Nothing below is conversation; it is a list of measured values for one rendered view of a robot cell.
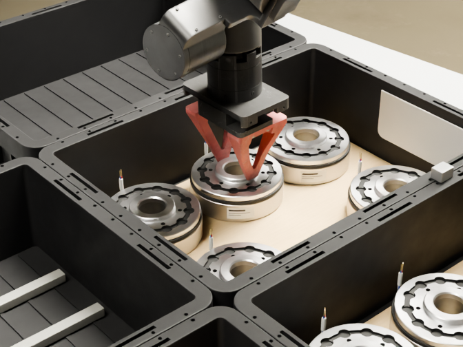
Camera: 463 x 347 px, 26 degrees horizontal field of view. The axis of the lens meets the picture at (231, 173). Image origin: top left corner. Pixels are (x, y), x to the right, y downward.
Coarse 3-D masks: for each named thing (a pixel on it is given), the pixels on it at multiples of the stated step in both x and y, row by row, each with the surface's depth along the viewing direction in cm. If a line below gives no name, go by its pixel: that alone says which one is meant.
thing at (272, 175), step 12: (204, 156) 113; (252, 156) 114; (192, 168) 111; (204, 168) 112; (264, 168) 111; (276, 168) 111; (192, 180) 110; (204, 180) 110; (216, 180) 109; (252, 180) 109; (264, 180) 109; (276, 180) 109; (204, 192) 108; (216, 192) 107; (228, 192) 107; (240, 192) 107; (252, 192) 107; (264, 192) 107
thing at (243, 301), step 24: (432, 192) 95; (384, 216) 92; (336, 240) 89; (360, 240) 89; (288, 264) 86; (312, 264) 86; (264, 288) 83; (240, 312) 81; (264, 312) 81; (288, 336) 79
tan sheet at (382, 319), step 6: (456, 264) 102; (462, 264) 102; (450, 270) 101; (456, 270) 101; (462, 270) 101; (390, 306) 96; (384, 312) 96; (390, 312) 96; (372, 318) 95; (378, 318) 95; (384, 318) 95; (372, 324) 94; (378, 324) 94; (384, 324) 94
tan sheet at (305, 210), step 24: (288, 192) 113; (312, 192) 113; (336, 192) 113; (288, 216) 109; (312, 216) 109; (336, 216) 109; (216, 240) 105; (240, 240) 105; (264, 240) 105; (288, 240) 105
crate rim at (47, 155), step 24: (312, 48) 121; (360, 72) 116; (192, 96) 111; (408, 96) 112; (432, 96) 111; (120, 120) 106; (72, 144) 102; (456, 168) 99; (96, 192) 95; (408, 192) 95; (120, 216) 92; (360, 216) 92; (312, 240) 89; (192, 264) 86; (264, 264) 86; (216, 288) 83; (240, 288) 83
